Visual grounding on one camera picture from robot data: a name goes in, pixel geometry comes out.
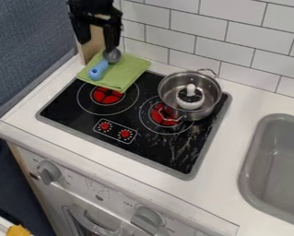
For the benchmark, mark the silver pot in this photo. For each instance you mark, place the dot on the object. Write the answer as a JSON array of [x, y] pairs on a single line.
[[171, 89]]

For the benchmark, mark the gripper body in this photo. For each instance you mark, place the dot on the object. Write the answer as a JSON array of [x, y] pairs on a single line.
[[91, 7]]

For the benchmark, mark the green cloth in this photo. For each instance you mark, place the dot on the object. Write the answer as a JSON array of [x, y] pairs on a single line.
[[124, 72]]

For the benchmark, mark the blue spoon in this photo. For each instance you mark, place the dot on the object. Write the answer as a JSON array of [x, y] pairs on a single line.
[[98, 70]]

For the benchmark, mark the wooden post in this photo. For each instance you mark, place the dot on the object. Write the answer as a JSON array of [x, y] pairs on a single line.
[[95, 43]]

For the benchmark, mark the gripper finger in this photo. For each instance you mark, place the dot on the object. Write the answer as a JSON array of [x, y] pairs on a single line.
[[81, 29], [112, 37]]

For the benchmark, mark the toy sink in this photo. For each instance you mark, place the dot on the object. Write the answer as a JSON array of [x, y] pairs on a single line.
[[276, 172]]

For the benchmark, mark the white toy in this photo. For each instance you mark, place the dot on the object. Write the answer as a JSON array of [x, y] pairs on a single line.
[[190, 97]]

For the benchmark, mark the toy stove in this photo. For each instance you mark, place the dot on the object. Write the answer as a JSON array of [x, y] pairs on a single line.
[[128, 123]]

